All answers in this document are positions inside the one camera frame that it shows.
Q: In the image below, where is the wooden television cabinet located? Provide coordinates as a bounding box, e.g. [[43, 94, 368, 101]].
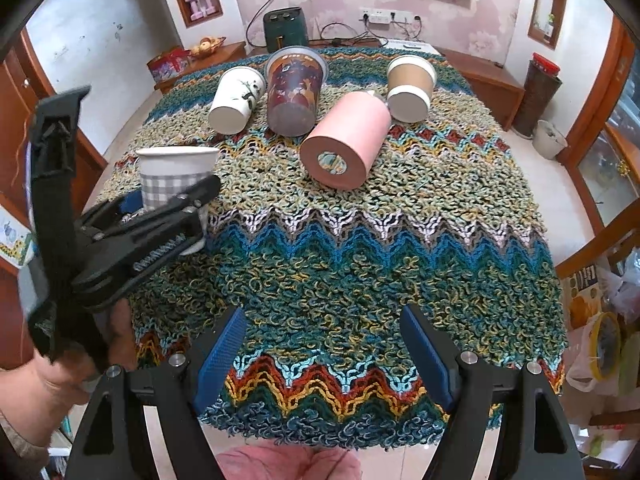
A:
[[152, 39, 526, 132]]

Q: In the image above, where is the colourful knitted tablecloth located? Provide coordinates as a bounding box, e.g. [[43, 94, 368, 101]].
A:
[[102, 46, 568, 448]]

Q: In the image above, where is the grey checkered paper cup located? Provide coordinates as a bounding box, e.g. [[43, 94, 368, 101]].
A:
[[135, 146, 221, 256]]

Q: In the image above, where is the glass door cabinet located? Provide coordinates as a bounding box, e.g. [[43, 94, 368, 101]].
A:
[[557, 10, 640, 242]]

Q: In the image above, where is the red printed box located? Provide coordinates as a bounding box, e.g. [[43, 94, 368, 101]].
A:
[[146, 47, 192, 84]]

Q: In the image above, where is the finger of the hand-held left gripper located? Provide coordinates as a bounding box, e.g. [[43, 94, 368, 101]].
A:
[[72, 175, 222, 307], [75, 191, 144, 241]]

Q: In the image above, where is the black cable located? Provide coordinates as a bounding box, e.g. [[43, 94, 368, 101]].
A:
[[319, 21, 388, 45]]

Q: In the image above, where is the white flat box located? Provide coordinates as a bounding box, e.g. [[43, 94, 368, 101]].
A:
[[385, 37, 444, 57]]

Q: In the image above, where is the fruit basket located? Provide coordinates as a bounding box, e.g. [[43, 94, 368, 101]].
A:
[[189, 36, 226, 57]]

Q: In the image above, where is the person's left forearm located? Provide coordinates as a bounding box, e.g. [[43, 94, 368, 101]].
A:
[[0, 407, 52, 480]]

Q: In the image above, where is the red lidded tin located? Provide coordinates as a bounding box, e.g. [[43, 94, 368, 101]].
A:
[[531, 52, 562, 79]]

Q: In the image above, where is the wooden door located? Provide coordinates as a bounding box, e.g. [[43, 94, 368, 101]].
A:
[[0, 27, 108, 281]]

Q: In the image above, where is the brown sleeved paper cup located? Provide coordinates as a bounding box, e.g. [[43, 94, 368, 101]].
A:
[[386, 55, 438, 123]]

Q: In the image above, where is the white power strip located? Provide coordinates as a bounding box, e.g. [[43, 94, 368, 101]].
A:
[[359, 7, 416, 26]]

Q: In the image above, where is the dark bin with red lid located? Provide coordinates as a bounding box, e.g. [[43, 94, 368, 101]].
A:
[[512, 60, 563, 140]]

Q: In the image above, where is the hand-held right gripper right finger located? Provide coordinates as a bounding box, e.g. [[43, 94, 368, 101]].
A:
[[400, 304, 586, 480]]

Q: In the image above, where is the dark printed plastic cup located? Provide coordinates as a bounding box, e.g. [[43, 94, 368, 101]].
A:
[[264, 46, 328, 137]]

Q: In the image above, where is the white plastic bag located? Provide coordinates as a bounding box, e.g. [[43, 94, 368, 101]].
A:
[[565, 344, 602, 394]]

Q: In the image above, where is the white bucket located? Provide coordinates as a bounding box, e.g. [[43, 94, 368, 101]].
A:
[[531, 120, 570, 161]]

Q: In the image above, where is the white printed paper cup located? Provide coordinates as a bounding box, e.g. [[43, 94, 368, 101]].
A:
[[207, 66, 266, 135]]

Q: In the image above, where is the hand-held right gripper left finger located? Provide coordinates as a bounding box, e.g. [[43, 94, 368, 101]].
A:
[[65, 306, 248, 480]]

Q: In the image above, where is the wooden chair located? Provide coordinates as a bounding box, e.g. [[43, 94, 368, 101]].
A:
[[555, 217, 640, 463]]

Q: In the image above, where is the pink cup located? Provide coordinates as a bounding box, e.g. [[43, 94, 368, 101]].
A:
[[299, 91, 392, 192]]

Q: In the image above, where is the person's pink clothing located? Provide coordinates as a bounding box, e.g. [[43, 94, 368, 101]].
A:
[[215, 441, 362, 480]]

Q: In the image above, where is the dark green air fryer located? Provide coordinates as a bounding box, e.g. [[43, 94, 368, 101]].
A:
[[262, 7, 305, 53]]

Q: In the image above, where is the person's left hand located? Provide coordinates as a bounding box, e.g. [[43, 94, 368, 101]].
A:
[[0, 300, 138, 448]]

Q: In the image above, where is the clear plastic bag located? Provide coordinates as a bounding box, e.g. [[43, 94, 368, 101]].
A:
[[597, 247, 640, 326]]

